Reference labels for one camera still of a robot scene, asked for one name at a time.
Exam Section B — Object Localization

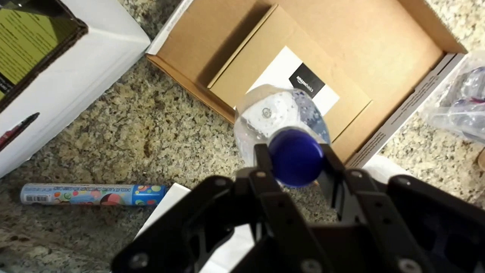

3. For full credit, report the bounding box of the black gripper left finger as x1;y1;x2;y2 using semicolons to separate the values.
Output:
110;143;330;273

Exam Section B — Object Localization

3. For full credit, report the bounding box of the colourful printed tube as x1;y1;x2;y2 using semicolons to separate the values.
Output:
18;182;171;208

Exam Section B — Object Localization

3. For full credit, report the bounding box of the clear water bottle blue cap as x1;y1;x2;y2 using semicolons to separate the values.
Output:
231;84;331;190

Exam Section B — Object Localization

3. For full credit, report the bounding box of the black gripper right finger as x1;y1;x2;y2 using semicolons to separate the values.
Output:
321;145;485;273

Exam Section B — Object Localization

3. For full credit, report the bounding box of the clear plastic bag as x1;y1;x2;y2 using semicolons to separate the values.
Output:
424;50;485;148

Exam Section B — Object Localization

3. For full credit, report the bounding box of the white paper sheet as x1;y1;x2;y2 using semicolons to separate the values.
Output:
133;154;406;273

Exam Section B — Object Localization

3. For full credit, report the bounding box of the small kraft box white label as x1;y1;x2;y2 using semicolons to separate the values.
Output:
205;5;372;155

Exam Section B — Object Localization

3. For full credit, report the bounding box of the large white cardboard box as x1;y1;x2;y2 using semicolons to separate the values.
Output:
0;0;152;179

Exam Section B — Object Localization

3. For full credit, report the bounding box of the shallow open cardboard tray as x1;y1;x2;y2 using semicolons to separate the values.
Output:
143;0;468;170

